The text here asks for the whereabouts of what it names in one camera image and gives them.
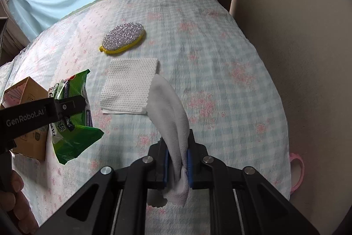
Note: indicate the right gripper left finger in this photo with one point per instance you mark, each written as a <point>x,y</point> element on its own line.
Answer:
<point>113,201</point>

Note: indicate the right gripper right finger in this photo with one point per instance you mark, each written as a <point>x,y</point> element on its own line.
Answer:
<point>242,201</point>

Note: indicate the green tissue packet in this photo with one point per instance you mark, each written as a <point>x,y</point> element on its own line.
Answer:
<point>72,135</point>

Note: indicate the magenta and white cloth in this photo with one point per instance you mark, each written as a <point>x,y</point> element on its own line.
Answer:
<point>167,113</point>

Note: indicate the white embossed paper towel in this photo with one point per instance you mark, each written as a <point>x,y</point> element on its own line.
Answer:
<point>127,85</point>

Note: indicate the silver yellow scrub sponge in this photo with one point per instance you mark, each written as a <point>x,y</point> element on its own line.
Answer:
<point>122,37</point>

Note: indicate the person's left hand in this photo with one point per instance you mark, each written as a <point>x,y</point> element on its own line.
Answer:
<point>17,203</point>

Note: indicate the cardboard box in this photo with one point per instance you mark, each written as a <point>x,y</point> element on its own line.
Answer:
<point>30,139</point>

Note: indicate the floral checkered bed sheet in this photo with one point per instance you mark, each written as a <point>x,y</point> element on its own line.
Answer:
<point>232,104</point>

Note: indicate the pink ring object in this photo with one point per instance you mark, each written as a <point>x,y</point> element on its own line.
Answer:
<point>297,171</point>

